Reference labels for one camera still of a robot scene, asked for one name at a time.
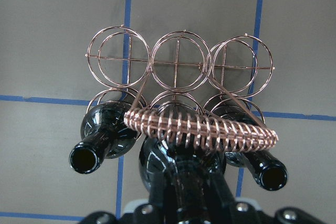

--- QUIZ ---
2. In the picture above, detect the black bottle in basket right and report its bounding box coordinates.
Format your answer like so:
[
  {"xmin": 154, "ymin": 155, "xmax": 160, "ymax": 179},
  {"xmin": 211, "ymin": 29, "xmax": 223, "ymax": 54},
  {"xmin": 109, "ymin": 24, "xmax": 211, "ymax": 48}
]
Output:
[{"xmin": 204, "ymin": 98, "xmax": 288, "ymax": 191}]

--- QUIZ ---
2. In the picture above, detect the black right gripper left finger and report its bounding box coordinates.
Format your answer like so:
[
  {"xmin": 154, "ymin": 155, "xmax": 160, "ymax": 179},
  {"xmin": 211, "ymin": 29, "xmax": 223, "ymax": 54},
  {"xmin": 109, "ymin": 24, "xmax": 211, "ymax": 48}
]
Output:
[{"xmin": 78, "ymin": 197, "xmax": 168, "ymax": 223}]

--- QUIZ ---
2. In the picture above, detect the copper wire wine basket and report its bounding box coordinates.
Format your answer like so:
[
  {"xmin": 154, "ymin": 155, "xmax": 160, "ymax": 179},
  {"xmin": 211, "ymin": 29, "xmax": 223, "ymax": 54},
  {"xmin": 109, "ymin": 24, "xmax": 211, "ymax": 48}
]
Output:
[{"xmin": 86, "ymin": 26, "xmax": 278, "ymax": 152}]

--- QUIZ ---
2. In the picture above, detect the black wine bottle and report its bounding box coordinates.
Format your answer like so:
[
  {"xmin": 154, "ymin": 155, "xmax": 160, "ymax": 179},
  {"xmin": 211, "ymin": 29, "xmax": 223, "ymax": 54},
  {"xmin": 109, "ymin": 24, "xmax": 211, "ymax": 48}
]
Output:
[{"xmin": 135, "ymin": 103, "xmax": 226, "ymax": 223}]

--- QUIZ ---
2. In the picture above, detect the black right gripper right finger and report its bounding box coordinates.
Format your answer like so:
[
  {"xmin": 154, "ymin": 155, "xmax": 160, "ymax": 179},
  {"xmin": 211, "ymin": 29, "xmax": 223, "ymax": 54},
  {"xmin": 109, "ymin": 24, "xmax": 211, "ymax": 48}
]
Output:
[{"xmin": 208, "ymin": 200, "xmax": 324, "ymax": 223}]

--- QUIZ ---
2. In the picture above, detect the black bottle in basket left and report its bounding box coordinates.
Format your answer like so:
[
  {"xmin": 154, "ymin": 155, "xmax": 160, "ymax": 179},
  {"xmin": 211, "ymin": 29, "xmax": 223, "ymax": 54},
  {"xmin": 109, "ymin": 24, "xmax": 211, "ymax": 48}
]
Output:
[{"xmin": 69, "ymin": 101, "xmax": 140, "ymax": 174}]

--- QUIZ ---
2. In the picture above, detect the black bottle in basket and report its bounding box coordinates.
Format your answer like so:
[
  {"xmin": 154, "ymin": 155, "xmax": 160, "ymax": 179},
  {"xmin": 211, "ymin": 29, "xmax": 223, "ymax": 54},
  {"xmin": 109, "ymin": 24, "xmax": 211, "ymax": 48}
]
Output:
[
  {"xmin": 204, "ymin": 98, "xmax": 288, "ymax": 191},
  {"xmin": 69, "ymin": 101, "xmax": 140, "ymax": 174}
]

